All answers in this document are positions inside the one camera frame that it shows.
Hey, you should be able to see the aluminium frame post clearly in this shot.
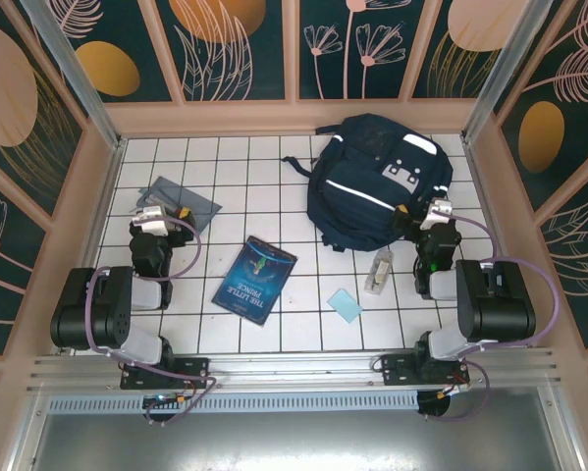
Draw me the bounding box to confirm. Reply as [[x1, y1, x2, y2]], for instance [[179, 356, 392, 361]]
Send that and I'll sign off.
[[21, 0, 128, 151], [462, 0, 554, 144]]

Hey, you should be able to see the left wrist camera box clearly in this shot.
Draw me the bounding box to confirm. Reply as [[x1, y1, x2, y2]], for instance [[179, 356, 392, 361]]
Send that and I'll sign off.
[[130, 205, 171, 235]]

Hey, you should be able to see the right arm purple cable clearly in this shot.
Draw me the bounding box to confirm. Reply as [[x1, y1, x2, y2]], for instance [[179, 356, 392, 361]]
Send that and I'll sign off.
[[440, 210, 563, 424]]

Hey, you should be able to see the grey metal panel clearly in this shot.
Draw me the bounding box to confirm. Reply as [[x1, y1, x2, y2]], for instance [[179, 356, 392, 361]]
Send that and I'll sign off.
[[27, 387, 587, 471]]

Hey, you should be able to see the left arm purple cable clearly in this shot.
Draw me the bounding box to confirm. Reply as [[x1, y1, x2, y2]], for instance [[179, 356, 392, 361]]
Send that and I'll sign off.
[[86, 215, 220, 427]]

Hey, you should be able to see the slotted grey cable duct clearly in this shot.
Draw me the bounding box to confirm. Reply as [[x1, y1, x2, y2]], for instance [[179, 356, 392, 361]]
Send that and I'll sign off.
[[47, 391, 421, 414]]

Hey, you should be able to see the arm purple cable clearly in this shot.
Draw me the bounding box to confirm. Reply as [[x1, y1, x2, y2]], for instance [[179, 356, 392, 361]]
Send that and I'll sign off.
[[440, 210, 563, 424], [86, 215, 220, 427]]

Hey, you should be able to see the grey translucent pencil pouch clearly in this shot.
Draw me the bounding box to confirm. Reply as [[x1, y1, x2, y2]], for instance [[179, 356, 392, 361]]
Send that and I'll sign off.
[[136, 176, 224, 235]]

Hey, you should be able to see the aluminium mounting rail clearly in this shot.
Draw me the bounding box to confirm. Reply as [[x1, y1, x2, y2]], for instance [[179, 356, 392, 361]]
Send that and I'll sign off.
[[26, 346, 564, 393]]

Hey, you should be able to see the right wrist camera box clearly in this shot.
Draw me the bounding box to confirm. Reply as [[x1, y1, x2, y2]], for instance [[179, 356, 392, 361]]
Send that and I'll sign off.
[[419, 196, 455, 231]]

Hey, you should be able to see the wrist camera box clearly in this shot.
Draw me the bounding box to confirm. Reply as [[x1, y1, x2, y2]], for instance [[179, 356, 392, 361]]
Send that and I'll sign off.
[[419, 196, 455, 231], [130, 205, 171, 235]]

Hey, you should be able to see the small circuit board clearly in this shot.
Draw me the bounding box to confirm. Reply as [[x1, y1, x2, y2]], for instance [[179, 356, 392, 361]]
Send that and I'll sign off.
[[142, 392, 190, 409]]

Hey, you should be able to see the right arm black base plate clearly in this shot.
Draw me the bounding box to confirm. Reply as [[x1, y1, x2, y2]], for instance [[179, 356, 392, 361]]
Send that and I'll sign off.
[[380, 351, 471, 388]]

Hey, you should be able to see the navy blue backpack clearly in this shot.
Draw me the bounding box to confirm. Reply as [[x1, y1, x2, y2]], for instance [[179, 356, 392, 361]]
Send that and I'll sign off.
[[282, 113, 454, 252]]

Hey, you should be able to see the light blue card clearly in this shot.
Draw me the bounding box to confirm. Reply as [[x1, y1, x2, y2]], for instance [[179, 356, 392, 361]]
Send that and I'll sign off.
[[326, 288, 364, 326]]

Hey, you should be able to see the blue Little Prince book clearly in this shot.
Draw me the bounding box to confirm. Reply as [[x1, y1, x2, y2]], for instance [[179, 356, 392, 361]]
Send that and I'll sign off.
[[210, 235, 298, 326]]

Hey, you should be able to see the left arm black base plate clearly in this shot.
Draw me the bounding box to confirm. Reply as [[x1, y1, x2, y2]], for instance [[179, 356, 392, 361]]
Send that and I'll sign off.
[[120, 356, 211, 392]]

